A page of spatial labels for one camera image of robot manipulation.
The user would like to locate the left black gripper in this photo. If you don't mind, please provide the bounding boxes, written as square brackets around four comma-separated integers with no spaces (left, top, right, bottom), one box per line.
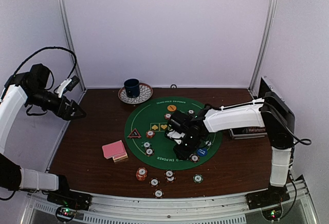
[26,87,86,120]

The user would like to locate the blue small blind button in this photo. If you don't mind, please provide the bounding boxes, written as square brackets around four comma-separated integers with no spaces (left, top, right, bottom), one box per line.
[196,148,208,157]

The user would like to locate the hundred chips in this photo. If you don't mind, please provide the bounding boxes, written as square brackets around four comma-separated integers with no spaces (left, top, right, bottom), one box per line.
[188,109,195,115]
[189,154,199,163]

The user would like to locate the red five chips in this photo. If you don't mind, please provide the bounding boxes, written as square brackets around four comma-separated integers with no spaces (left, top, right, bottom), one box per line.
[145,130,155,138]
[164,113,171,120]

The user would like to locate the orange big blind button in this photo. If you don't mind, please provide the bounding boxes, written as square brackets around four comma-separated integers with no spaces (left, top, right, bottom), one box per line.
[167,104,177,112]

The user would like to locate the green twenty chip stack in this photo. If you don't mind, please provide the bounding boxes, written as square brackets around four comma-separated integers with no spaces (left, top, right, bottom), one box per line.
[193,174,204,183]

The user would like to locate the hundred chip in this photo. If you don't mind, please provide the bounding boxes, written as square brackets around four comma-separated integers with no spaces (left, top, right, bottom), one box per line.
[150,178,159,187]
[145,148,154,157]
[164,170,174,178]
[154,189,164,198]
[166,176,176,182]

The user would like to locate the red-backed card deck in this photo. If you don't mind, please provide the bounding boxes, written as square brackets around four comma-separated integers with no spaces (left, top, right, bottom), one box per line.
[102,140,126,159]

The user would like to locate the red five chip stack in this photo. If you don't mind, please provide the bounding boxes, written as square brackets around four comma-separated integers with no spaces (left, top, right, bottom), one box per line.
[136,167,148,181]

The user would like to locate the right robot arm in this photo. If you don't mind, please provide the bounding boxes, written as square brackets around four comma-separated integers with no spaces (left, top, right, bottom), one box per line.
[165,91,312,204]

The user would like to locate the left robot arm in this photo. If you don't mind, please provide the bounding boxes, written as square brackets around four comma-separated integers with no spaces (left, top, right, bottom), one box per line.
[1,64,86,206]

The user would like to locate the round green poker mat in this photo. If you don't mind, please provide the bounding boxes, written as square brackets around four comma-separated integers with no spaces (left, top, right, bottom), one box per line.
[124,97,223,171]

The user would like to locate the dark blue mug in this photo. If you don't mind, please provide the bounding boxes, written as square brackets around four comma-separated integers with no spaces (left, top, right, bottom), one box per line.
[124,79,140,98]

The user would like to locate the card box under deck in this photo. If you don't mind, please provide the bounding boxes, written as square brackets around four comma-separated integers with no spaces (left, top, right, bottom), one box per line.
[113,154,128,163]

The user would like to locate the patterned ceramic saucer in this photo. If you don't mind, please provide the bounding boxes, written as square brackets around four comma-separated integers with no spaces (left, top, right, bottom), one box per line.
[118,83,153,105]

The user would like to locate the aluminium poker chip case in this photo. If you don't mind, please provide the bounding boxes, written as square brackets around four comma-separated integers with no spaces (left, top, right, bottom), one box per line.
[229,76,295,140]

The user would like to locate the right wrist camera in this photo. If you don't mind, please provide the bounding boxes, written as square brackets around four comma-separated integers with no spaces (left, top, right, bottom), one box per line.
[164,110,194,144]

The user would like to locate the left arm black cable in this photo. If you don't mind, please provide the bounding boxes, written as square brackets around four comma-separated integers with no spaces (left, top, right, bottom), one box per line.
[10,46,78,88]

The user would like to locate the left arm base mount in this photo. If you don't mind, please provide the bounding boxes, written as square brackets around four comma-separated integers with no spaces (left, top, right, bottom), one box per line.
[47,192,92,211]

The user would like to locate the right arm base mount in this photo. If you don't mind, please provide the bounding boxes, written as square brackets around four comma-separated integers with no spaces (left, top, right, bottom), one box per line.
[246,191,290,210]

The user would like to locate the left aluminium frame post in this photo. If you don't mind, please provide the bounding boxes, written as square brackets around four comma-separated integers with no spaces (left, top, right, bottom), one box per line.
[58,0,86,92]

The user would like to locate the aluminium frame post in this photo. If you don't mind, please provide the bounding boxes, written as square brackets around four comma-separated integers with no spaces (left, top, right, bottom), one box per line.
[248,0,278,95]
[58,0,86,92]

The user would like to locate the right aluminium frame post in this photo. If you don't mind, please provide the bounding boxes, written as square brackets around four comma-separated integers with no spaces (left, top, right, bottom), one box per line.
[248,0,278,95]

